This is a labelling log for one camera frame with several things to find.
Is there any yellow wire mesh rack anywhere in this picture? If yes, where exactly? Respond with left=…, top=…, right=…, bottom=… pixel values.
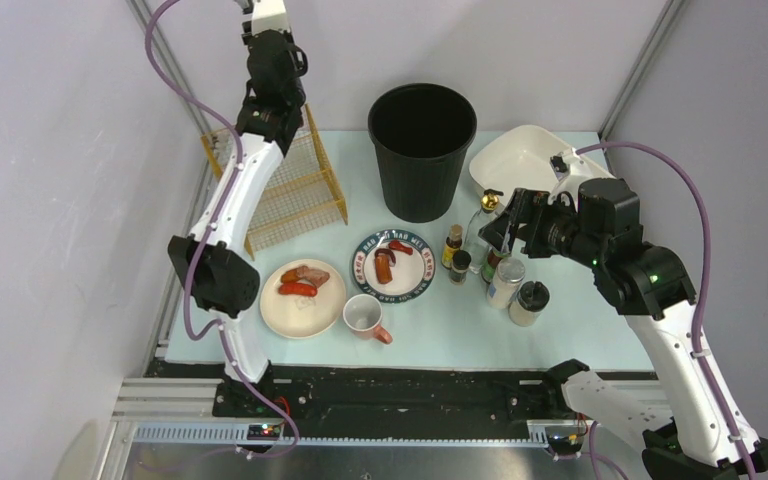
left=201, top=102, right=349, bottom=261

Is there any brown meat piece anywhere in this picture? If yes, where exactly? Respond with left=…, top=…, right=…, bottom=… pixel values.
left=280, top=265, right=330, bottom=288

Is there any yellow cap sauce bottle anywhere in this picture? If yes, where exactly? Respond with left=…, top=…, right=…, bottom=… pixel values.
left=479, top=247, right=511, bottom=284

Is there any patterned rim white plate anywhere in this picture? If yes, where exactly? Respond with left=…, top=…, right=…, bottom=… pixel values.
left=350, top=229, right=436, bottom=304

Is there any brown cap small bottle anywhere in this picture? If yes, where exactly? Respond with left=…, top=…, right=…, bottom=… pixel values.
left=441, top=224, right=463, bottom=269

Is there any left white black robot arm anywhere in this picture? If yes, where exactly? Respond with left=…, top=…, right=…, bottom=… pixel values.
left=168, top=30, right=308, bottom=383

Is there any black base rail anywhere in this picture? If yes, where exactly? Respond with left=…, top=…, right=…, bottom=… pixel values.
left=147, top=360, right=587, bottom=443

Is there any glass oil bottle gold spout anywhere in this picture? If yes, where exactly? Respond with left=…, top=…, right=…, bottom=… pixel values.
left=463, top=189, right=504, bottom=274

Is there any white rectangular basin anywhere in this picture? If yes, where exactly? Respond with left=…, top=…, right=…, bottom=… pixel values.
left=469, top=125, right=582, bottom=233

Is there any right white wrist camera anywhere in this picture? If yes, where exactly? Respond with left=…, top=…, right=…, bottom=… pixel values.
left=549, top=148, right=614, bottom=204

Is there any orange sausage on patterned plate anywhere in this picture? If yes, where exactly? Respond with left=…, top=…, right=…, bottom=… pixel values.
left=374, top=256, right=393, bottom=285

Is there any purple cable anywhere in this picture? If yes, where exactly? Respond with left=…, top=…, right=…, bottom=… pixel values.
left=144, top=0, right=302, bottom=458
left=576, top=140, right=756, bottom=480

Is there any red sausage on cream plate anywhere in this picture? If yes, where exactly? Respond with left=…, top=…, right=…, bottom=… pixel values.
left=278, top=282, right=318, bottom=298

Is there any dark sausage piece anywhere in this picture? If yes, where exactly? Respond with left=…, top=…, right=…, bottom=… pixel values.
left=374, top=248, right=397, bottom=266

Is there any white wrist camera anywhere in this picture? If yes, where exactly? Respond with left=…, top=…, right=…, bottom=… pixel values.
left=236, top=0, right=291, bottom=36
left=549, top=148, right=614, bottom=204

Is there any pink ceramic mug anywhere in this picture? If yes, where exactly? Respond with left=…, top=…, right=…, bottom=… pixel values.
left=342, top=294, right=393, bottom=345

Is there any black lid spice jar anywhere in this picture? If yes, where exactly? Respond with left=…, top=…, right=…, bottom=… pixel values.
left=508, top=281, right=550, bottom=327

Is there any red sausage piece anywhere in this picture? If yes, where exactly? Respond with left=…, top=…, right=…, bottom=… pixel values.
left=388, top=240, right=414, bottom=255

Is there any black cap pepper jar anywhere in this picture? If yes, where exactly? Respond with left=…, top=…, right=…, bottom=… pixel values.
left=449, top=250, right=472, bottom=285

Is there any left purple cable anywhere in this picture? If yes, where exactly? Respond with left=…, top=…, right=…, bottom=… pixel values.
left=144, top=0, right=302, bottom=458

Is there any black plastic trash bin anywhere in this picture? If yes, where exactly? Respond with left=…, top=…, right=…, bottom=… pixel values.
left=367, top=83, right=477, bottom=223

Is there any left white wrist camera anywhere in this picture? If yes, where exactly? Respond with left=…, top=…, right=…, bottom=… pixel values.
left=236, top=0, right=291, bottom=36

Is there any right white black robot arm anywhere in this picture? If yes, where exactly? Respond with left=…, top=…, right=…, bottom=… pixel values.
left=480, top=178, right=768, bottom=479

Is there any silver lid spice jar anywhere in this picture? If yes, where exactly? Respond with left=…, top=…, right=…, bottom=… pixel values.
left=487, top=257, right=526, bottom=309

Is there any cream round plate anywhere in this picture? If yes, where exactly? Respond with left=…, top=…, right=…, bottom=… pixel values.
left=259, top=259, right=347, bottom=339

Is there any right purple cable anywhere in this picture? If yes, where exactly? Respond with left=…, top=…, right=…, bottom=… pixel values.
left=576, top=140, right=756, bottom=480

